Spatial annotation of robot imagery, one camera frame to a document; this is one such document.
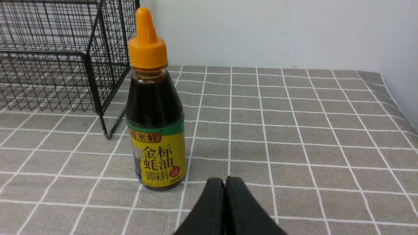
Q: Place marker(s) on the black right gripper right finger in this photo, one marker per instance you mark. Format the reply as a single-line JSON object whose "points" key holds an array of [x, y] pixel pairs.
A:
{"points": [[243, 215]]}

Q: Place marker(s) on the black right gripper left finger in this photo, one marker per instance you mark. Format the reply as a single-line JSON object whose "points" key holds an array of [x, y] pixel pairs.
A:
{"points": [[206, 217]]}

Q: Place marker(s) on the oyster sauce bottle orange cap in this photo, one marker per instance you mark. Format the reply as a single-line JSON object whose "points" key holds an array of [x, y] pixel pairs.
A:
{"points": [[154, 111]]}

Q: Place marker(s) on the grey checked tablecloth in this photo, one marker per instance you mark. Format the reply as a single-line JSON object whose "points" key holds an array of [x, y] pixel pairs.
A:
{"points": [[322, 151]]}

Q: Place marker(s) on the black wire mesh shelf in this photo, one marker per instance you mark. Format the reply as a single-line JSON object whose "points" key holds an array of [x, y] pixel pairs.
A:
{"points": [[67, 55]]}

